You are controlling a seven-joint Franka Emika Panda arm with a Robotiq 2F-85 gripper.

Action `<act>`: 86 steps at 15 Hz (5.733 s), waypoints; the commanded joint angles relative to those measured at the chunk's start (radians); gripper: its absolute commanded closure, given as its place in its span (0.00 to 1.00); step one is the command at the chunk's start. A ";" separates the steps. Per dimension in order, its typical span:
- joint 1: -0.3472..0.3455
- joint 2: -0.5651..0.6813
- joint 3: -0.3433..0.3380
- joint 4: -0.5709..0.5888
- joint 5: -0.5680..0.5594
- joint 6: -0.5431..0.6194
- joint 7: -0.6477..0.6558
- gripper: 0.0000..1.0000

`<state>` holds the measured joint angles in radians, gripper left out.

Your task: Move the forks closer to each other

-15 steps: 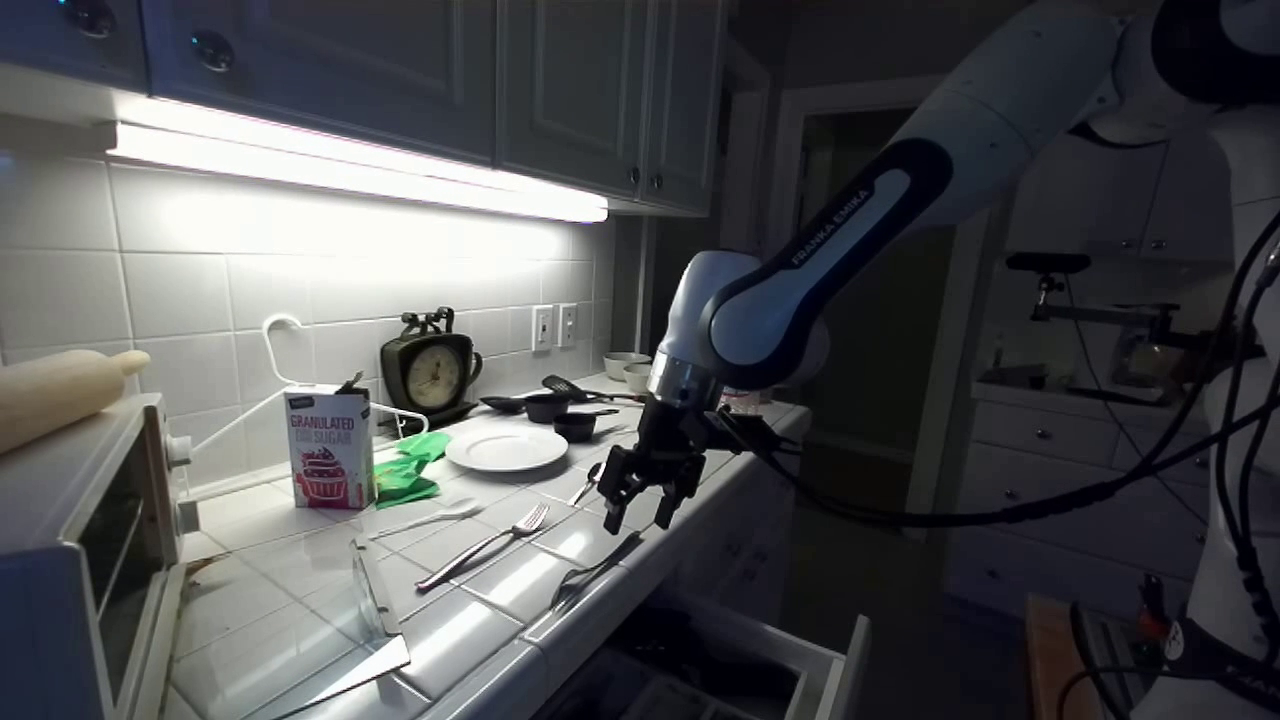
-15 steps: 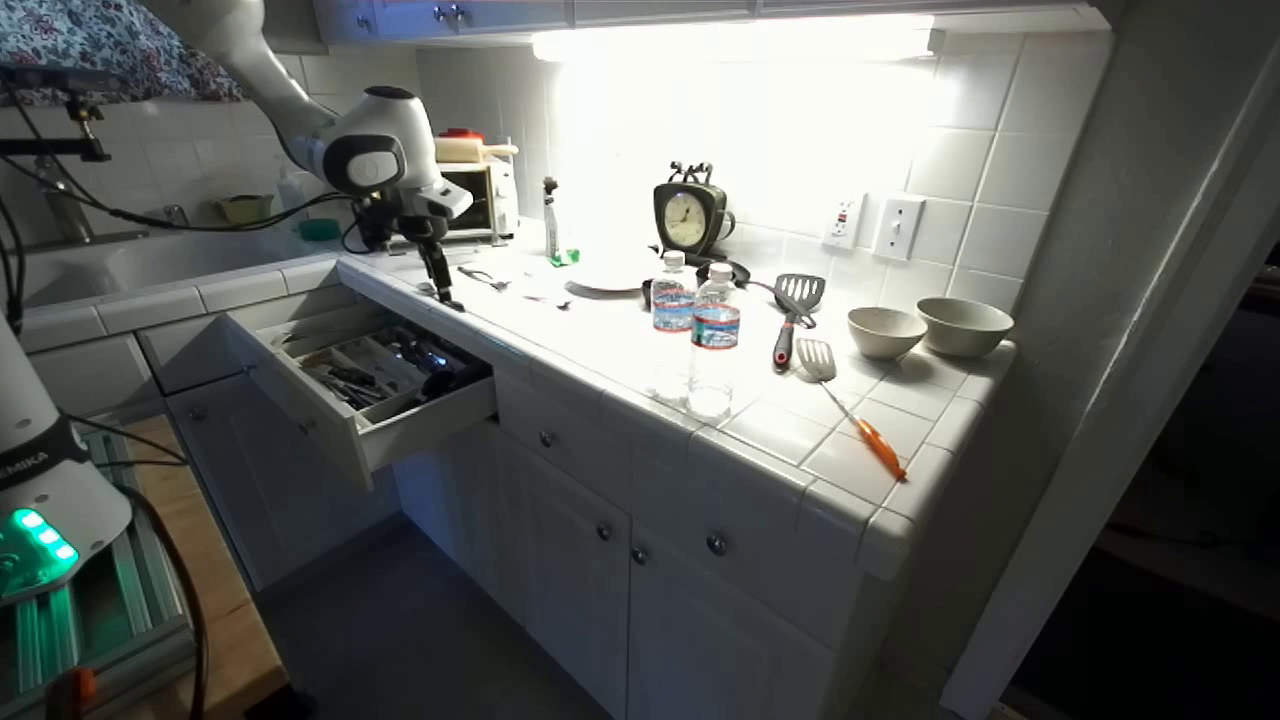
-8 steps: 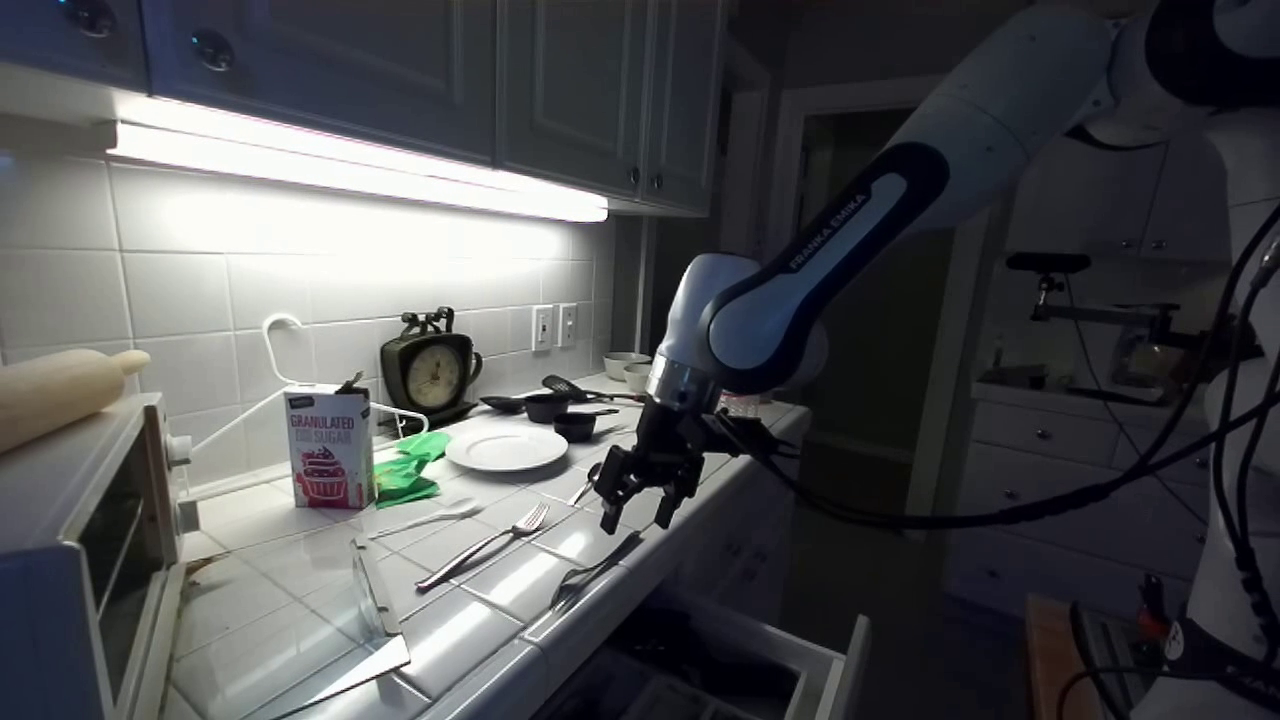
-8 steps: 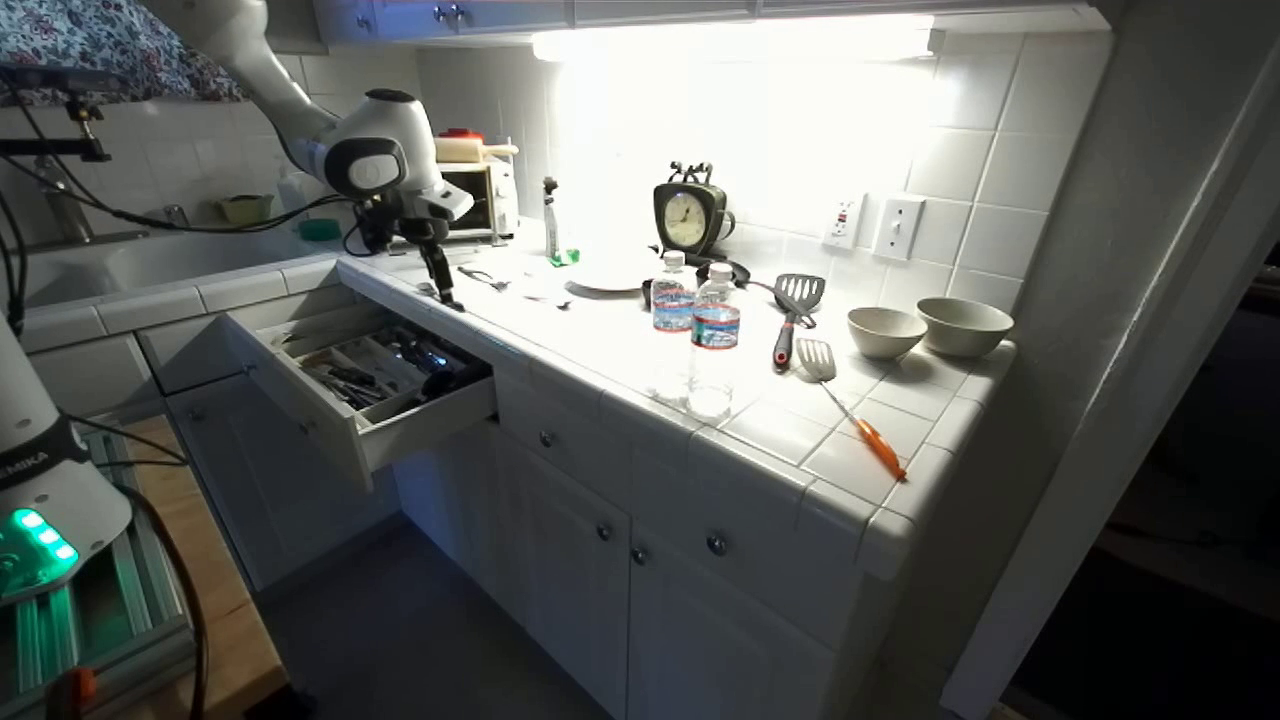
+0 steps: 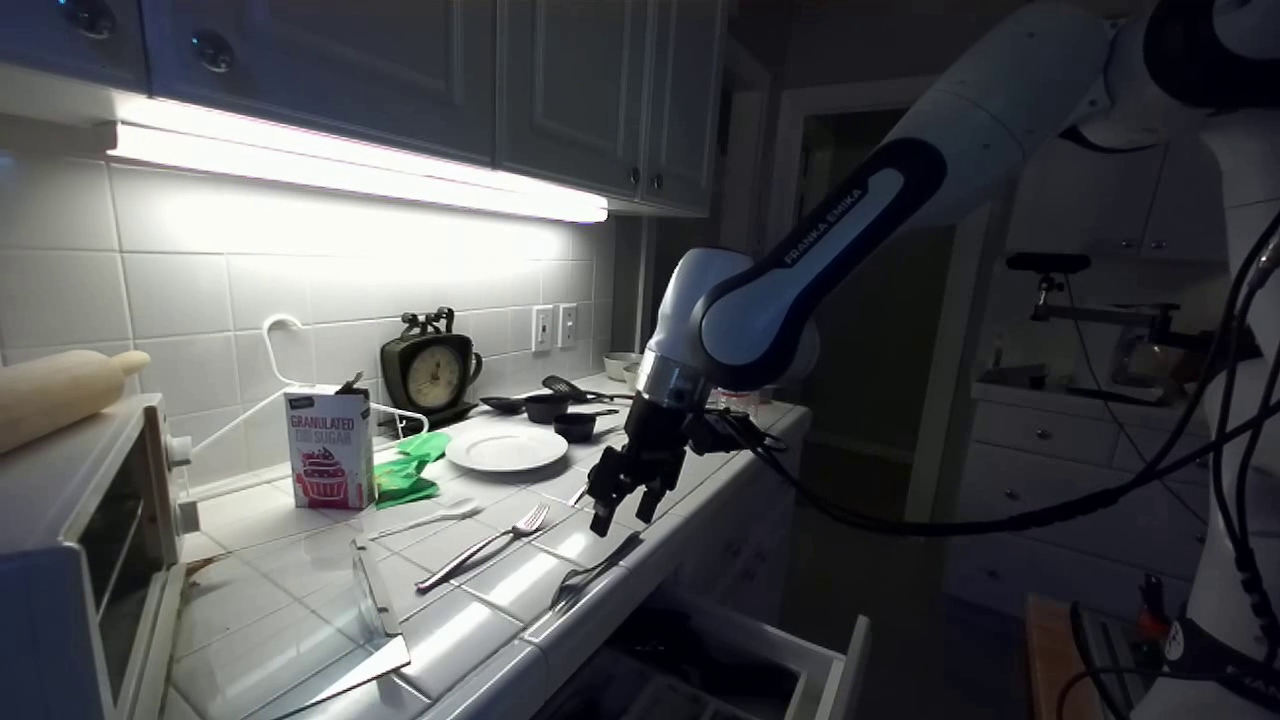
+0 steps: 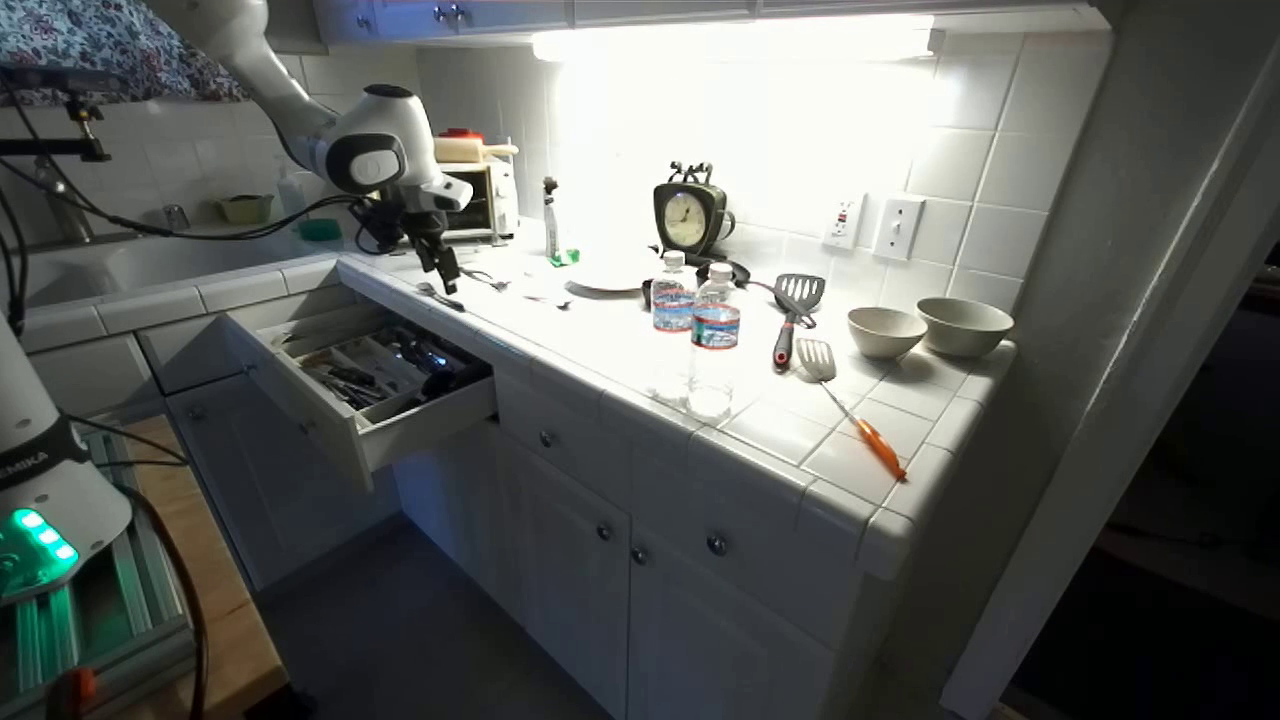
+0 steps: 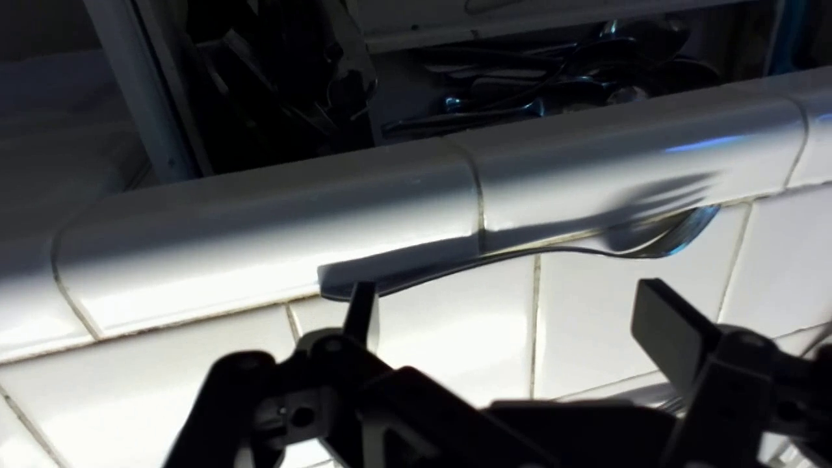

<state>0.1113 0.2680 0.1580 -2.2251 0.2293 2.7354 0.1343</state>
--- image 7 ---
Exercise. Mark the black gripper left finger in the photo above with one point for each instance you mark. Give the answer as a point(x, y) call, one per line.
point(359, 312)

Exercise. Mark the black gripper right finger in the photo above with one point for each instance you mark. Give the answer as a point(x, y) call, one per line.
point(677, 338)

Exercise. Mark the silver metal fork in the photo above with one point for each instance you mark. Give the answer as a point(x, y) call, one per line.
point(417, 265)

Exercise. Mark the white open drawer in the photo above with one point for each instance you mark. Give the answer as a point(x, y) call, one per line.
point(138, 86)

